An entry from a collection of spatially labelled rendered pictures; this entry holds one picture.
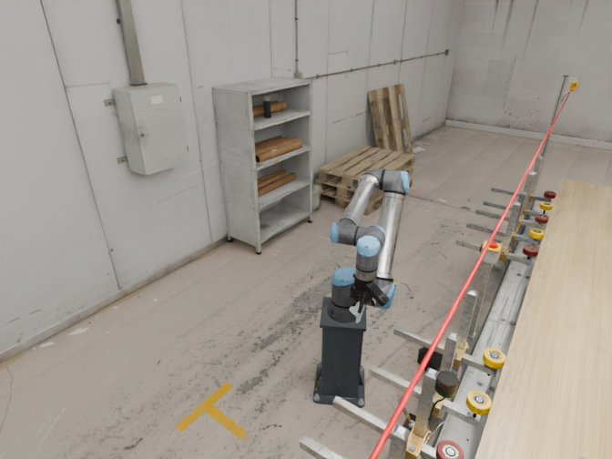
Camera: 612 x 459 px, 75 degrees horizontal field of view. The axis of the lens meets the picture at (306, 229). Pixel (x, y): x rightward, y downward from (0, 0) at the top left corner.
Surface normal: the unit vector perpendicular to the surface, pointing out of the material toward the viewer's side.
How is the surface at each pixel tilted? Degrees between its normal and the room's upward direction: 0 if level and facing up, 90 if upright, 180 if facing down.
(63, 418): 0
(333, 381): 90
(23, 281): 90
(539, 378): 0
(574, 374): 0
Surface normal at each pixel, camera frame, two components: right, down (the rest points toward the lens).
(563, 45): -0.60, 0.38
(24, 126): 0.80, 0.29
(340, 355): -0.12, 0.47
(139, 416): 0.00, -0.88
